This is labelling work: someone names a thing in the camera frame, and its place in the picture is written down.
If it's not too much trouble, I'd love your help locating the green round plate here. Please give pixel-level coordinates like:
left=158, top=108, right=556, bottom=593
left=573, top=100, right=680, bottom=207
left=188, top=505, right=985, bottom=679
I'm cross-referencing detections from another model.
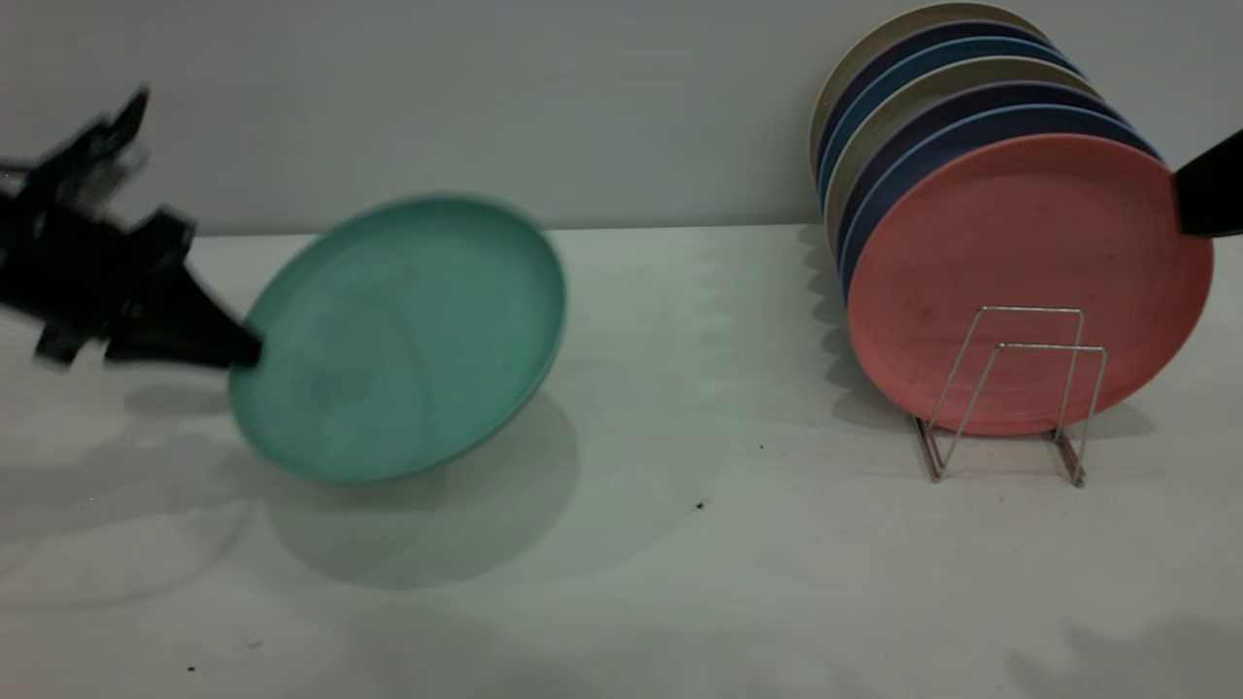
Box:
left=228, top=194, right=568, bottom=484

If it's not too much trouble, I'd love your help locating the dark purple plate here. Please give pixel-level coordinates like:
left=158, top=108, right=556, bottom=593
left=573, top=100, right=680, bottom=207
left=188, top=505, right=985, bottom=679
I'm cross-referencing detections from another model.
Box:
left=816, top=19, right=1055, bottom=195
left=835, top=81, right=1127, bottom=273

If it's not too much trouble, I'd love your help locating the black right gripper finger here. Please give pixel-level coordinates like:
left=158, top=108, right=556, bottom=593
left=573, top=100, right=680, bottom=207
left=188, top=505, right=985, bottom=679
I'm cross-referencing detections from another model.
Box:
left=1173, top=129, right=1243, bottom=239

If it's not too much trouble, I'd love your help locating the navy plate with blue rim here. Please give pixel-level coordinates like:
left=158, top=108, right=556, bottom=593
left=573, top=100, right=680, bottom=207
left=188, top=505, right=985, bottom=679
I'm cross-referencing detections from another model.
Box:
left=840, top=103, right=1163, bottom=302

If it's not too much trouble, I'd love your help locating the beige plate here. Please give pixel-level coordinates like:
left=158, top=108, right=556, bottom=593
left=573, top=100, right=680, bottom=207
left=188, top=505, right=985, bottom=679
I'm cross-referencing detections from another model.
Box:
left=808, top=2, right=1050, bottom=176
left=823, top=55, right=1103, bottom=253

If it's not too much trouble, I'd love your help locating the teal blue plate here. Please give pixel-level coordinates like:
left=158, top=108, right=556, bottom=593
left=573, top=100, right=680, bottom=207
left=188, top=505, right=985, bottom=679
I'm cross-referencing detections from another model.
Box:
left=821, top=37, right=1084, bottom=210

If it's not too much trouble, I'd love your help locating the metal wire plate rack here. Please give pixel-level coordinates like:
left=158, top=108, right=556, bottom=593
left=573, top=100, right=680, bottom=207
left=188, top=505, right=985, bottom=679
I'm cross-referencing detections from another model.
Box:
left=913, top=306, right=1108, bottom=486

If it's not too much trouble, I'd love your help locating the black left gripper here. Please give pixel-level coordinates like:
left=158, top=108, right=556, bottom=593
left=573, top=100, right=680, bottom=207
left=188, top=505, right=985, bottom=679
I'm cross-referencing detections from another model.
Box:
left=0, top=189, right=265, bottom=372

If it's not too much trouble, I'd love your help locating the pink round plate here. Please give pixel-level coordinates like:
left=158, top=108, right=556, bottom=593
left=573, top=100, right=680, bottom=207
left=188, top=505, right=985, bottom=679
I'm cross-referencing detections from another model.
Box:
left=847, top=132, right=1215, bottom=438

